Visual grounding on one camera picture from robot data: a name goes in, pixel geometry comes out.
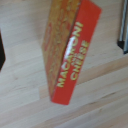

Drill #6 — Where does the black oven door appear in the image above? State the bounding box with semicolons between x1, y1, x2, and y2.
116;0;128;55

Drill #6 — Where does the macaroni and cheese box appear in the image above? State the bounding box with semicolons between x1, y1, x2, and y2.
41;0;103;106

